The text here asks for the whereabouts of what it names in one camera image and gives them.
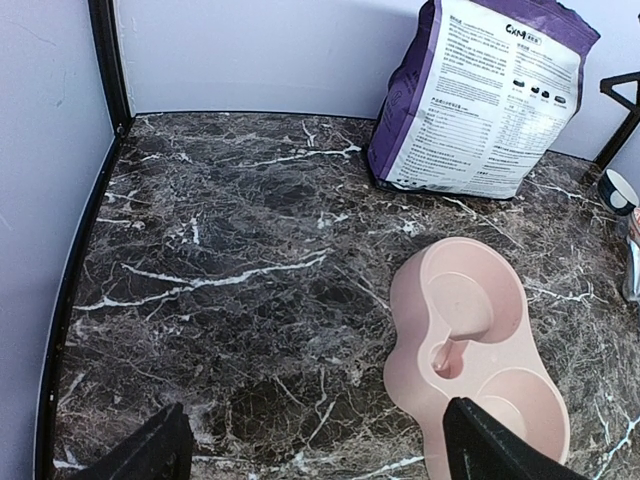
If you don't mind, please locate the black white dotted cup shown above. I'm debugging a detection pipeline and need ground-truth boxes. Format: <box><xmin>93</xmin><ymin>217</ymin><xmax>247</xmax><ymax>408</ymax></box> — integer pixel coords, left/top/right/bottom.
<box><xmin>597</xmin><ymin>169</ymin><xmax>639</xmax><ymax>216</ymax></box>

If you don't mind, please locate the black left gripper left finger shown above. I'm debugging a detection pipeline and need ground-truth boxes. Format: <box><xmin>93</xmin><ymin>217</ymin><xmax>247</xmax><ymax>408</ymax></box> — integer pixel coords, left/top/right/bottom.
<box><xmin>71</xmin><ymin>403</ymin><xmax>193</xmax><ymax>480</ymax></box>

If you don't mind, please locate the purple white pet food bag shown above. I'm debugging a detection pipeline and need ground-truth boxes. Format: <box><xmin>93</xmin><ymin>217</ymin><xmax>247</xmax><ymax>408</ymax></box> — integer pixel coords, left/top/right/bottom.
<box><xmin>367</xmin><ymin>0</ymin><xmax>599</xmax><ymax>200</ymax></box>

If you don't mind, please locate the black left frame post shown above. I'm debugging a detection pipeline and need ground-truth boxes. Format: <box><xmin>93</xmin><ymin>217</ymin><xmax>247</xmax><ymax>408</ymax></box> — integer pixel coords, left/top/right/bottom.
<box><xmin>87</xmin><ymin>0</ymin><xmax>133</xmax><ymax>138</ymax></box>

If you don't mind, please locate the pink double pet bowl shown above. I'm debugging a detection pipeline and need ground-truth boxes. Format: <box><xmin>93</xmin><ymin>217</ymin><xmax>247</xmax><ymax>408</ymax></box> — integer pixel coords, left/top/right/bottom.
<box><xmin>383</xmin><ymin>237</ymin><xmax>570</xmax><ymax>479</ymax></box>

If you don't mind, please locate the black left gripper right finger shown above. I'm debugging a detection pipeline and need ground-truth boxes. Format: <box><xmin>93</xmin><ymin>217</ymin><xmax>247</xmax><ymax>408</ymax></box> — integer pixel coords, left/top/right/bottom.
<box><xmin>443</xmin><ymin>397</ymin><xmax>584</xmax><ymax>480</ymax></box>

